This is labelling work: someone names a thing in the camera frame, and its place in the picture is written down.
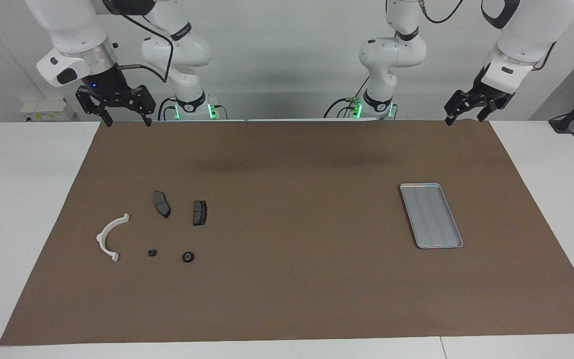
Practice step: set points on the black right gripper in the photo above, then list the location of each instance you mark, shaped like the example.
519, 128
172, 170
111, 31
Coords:
108, 87

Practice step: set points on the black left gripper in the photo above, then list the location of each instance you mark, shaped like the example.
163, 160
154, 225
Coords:
481, 87

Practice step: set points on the large black bearing gear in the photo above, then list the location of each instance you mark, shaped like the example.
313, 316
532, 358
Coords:
188, 257

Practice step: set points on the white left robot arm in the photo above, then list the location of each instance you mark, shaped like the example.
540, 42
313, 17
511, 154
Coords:
531, 25

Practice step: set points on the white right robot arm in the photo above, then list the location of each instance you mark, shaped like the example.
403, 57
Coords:
72, 25

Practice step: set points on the silver metal tray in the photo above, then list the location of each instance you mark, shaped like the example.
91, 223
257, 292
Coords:
431, 217

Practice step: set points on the white socket box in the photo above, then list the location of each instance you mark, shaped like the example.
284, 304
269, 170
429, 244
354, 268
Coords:
43, 108

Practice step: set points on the dark curved brake pad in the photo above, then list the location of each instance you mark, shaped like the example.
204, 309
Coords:
160, 202

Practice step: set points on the dark rectangular brake pad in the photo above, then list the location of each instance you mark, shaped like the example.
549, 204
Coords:
200, 213

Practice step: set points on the white curved plastic part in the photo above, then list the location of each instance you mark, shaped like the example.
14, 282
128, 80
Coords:
101, 240

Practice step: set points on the brown table mat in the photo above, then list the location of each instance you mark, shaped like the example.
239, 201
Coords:
287, 289

